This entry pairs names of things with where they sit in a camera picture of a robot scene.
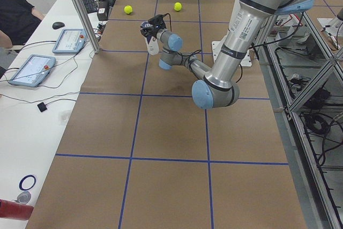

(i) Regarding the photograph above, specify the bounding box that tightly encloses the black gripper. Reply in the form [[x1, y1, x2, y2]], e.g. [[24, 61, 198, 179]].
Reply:
[[140, 26, 161, 38]]

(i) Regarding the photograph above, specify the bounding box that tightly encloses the clear tennis ball can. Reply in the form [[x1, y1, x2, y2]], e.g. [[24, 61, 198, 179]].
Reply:
[[140, 21, 159, 55]]

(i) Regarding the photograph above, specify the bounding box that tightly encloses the yellow tennis ball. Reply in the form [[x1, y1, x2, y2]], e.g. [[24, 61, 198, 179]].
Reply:
[[174, 2, 182, 12], [124, 5, 133, 14]]

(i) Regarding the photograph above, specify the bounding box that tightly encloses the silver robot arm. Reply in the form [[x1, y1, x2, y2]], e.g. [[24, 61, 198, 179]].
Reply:
[[140, 0, 314, 109]]

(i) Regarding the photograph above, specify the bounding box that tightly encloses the black box with label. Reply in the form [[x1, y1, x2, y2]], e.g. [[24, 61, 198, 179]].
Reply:
[[97, 1, 109, 21]]

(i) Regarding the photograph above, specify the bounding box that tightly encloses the black keyboard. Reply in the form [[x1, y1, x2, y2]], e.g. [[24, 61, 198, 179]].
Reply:
[[82, 0, 98, 13]]

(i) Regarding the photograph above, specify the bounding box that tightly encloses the far teach pendant tablet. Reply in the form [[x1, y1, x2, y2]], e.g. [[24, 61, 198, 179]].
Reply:
[[52, 29, 87, 54]]

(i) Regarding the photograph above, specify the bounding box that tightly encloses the teach pendant tablet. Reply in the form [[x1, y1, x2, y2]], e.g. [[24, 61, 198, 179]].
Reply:
[[9, 54, 56, 87], [52, 29, 87, 54]]

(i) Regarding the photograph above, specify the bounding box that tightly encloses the black computer mouse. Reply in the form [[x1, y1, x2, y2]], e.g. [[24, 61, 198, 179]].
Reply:
[[52, 21, 65, 29]]

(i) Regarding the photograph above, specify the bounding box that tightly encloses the near teach pendant tablet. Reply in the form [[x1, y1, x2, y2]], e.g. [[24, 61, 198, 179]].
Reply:
[[9, 54, 56, 87]]

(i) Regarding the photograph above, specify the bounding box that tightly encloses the seated person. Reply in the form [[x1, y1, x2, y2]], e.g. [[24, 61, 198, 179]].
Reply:
[[1, 0, 44, 49]]

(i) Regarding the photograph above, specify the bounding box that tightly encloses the small black square puck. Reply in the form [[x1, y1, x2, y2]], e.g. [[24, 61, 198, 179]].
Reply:
[[37, 102, 47, 112]]

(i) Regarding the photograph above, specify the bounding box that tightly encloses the round metal lid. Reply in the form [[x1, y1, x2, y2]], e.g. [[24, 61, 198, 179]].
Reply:
[[16, 191, 32, 204]]

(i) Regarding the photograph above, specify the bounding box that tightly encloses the red cylinder bottle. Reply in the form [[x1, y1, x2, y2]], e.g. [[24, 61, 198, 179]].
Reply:
[[0, 200, 34, 220]]

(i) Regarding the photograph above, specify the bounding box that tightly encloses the aluminium frame post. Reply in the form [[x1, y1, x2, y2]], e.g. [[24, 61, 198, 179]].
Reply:
[[72, 0, 100, 54]]

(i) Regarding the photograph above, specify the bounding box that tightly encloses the blue tape ring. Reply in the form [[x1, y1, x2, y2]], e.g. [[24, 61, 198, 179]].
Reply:
[[19, 174, 36, 190]]

